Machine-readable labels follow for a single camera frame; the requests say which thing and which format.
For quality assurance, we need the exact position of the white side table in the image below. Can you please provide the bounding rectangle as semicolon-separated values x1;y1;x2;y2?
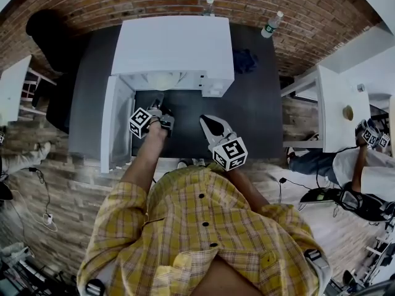
0;55;58;126

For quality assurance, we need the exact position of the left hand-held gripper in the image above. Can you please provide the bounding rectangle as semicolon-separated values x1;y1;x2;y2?
128;92;175;139

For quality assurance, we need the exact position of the white round plate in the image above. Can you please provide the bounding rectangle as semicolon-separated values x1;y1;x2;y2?
147;72;183;91

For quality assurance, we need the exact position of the dark blue cloth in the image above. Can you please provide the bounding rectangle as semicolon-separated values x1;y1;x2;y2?
231;48;259;75

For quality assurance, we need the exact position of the person's left forearm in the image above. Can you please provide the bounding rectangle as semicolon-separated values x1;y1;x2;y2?
119;125;169;194

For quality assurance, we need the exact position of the dark grey table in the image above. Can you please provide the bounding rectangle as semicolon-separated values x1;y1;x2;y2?
67;23;284;160

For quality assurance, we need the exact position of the white desk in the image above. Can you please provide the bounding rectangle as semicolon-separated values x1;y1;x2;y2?
280;54;395;154

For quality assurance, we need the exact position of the black backpack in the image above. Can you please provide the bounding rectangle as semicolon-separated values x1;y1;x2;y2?
339;188;395;221

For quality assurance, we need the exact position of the person's right forearm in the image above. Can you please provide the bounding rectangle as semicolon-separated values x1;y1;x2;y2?
227;168;271;211

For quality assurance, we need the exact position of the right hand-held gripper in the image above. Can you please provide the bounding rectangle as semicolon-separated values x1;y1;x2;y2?
199;114;249;172

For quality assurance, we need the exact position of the white microwave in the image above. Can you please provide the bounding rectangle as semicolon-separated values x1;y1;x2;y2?
100;15;235;175

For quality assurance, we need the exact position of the round tan bowl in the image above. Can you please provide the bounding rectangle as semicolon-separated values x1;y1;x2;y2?
342;104;355;122

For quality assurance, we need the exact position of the black office chair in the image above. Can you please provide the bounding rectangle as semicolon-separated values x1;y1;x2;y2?
25;9;93;135

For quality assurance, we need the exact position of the yellow plaid shirt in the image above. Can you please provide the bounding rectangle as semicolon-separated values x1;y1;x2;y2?
76;162;333;296

